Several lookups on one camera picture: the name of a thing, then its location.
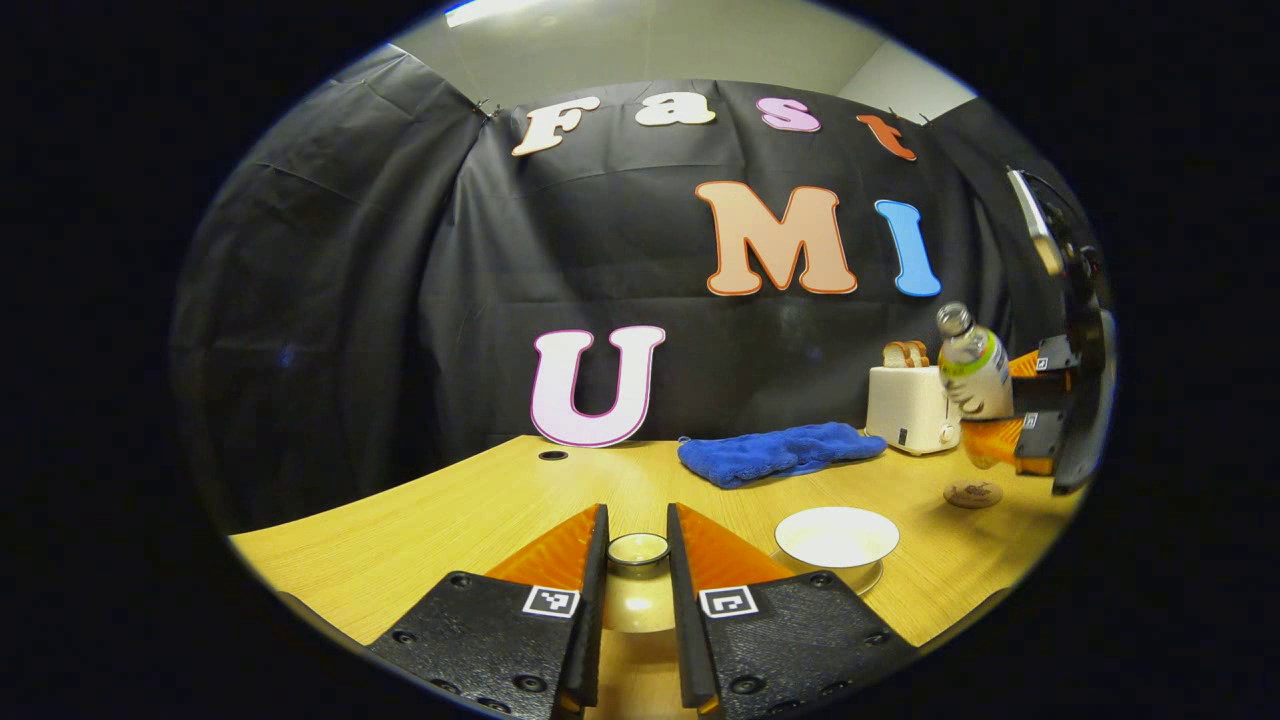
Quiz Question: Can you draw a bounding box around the round wooden coaster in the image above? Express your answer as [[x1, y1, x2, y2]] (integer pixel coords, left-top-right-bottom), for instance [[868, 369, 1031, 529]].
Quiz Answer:
[[943, 478, 1004, 509]]

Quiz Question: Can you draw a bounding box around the black backdrop cloth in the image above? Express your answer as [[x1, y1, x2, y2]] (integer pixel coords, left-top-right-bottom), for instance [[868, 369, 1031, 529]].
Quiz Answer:
[[170, 45, 1116, 531]]

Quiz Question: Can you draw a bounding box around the white toaster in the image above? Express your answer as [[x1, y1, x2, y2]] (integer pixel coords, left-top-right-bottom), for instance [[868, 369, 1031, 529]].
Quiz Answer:
[[866, 365, 963, 457]]

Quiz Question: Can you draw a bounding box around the yellow ceramic teacup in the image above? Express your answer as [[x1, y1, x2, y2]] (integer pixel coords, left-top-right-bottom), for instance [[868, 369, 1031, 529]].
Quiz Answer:
[[775, 506, 901, 572]]

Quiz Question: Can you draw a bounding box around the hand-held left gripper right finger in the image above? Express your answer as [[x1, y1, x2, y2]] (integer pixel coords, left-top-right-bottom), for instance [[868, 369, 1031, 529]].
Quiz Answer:
[[665, 503, 916, 720]]

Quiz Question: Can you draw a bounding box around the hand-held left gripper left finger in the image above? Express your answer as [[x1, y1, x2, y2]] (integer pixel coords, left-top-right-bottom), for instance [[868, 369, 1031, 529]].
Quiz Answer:
[[365, 503, 611, 720]]

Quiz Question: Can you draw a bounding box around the yellow ceramic teacup lid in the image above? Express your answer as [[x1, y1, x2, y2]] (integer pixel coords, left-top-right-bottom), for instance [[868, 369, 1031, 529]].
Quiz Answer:
[[600, 533, 681, 636]]

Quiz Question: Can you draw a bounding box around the blue towel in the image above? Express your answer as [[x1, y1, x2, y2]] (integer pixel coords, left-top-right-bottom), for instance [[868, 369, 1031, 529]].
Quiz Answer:
[[677, 422, 888, 490]]

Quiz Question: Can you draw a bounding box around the clear plastic water bottle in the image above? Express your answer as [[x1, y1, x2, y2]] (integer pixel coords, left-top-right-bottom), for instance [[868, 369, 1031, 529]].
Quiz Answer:
[[936, 302, 1016, 471]]

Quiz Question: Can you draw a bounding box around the ceiling light panel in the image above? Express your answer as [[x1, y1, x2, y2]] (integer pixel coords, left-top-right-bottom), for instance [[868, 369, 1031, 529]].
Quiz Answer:
[[445, 0, 561, 28]]

